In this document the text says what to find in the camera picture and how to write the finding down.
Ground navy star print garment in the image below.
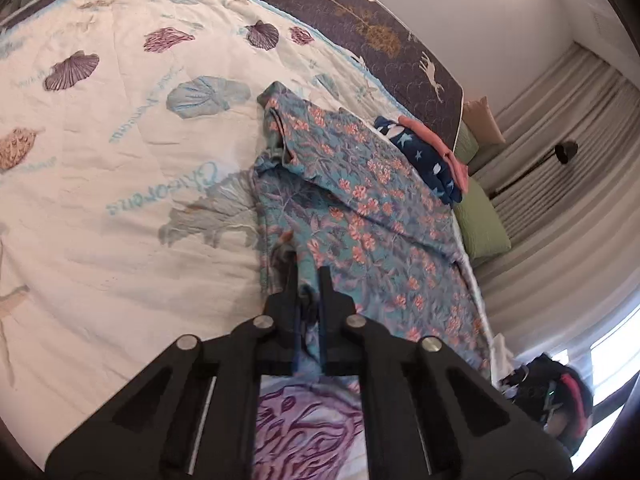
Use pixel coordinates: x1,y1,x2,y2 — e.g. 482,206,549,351
375,116,463,206

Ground beige pillow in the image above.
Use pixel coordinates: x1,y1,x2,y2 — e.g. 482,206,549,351
462,96,506,145

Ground white seashell print blanket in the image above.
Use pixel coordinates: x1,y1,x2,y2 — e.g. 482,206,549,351
0,0,501,480

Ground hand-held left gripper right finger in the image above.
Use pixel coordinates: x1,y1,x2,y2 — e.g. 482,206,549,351
317,266,573,480

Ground white pleated curtain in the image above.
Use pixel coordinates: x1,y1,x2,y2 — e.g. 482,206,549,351
470,42,640,361

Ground dark deer print mattress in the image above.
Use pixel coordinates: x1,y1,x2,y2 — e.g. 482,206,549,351
185,0,466,146

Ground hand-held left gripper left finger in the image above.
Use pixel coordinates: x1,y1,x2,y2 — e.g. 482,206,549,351
45,260,301,480

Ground teal floral shirt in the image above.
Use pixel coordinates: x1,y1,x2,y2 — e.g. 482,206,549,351
252,82,493,376

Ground bright window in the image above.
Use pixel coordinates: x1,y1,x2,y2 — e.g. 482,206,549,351
590,320,640,411

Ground black floor lamp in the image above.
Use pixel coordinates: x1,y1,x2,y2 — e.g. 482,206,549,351
492,141,580,196

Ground small green cushion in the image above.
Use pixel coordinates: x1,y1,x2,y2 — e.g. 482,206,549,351
452,122,481,166

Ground pink folded garment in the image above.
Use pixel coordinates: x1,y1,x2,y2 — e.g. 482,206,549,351
397,116,471,192

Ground large green cushion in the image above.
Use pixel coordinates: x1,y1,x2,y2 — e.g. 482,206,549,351
455,177,513,261

